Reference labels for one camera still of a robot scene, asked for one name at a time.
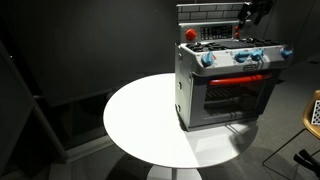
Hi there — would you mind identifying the grey toy stove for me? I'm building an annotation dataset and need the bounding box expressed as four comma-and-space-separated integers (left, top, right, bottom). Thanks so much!
174, 2, 295, 132

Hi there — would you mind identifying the orange oven door handle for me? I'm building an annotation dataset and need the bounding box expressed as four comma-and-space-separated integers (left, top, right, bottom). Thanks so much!
209, 73, 273, 87

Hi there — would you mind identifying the blue stove knob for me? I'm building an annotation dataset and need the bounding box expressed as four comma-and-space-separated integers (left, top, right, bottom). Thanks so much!
234, 50, 252, 64
279, 46, 295, 60
200, 50, 217, 68
250, 48, 266, 62

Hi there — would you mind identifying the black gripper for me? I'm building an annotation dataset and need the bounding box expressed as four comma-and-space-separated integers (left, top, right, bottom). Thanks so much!
237, 0, 276, 30

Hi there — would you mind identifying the red round stove knob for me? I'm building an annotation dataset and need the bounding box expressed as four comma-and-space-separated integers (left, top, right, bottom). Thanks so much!
185, 28, 198, 42

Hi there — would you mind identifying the dark slanted metal frame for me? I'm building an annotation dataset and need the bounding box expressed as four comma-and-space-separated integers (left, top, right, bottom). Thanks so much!
0, 39, 71, 164

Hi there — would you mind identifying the white table pedestal base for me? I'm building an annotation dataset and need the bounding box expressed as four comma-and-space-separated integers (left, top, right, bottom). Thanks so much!
146, 164, 203, 180

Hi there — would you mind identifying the black stove button display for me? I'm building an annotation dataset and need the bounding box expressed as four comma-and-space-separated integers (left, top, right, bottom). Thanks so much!
200, 24, 233, 41

